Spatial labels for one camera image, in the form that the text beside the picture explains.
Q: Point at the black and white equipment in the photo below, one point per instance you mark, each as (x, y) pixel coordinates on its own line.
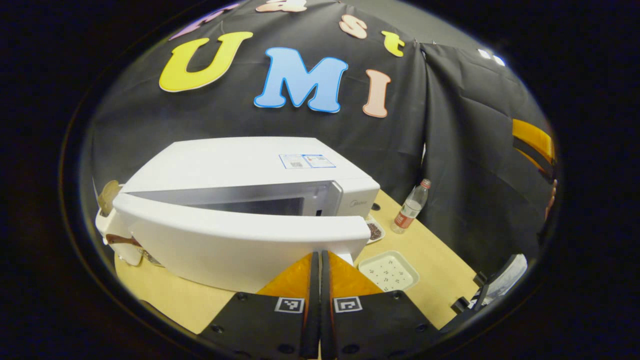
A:
(480, 295)

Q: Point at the pale green square plate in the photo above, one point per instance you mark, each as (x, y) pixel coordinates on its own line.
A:
(390, 270)

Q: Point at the black backdrop cloth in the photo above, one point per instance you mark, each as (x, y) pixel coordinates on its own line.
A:
(465, 150)

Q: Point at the white toaster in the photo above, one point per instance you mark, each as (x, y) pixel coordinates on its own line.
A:
(117, 250)

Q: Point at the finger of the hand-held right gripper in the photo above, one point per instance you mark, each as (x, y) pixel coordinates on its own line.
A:
(537, 140)
(535, 159)

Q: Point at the small ceiling light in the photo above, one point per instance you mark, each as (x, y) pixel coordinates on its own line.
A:
(491, 56)

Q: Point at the white microwave oven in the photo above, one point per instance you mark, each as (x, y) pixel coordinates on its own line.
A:
(240, 160)

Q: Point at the brown bread slice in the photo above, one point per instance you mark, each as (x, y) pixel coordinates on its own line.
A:
(107, 197)

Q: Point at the white divided bean dish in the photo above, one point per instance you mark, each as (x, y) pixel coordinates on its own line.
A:
(375, 231)

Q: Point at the clear plastic water bottle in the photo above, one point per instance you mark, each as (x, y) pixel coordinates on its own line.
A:
(409, 210)

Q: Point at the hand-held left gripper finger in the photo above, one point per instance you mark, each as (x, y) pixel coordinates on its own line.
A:
(314, 310)
(325, 310)

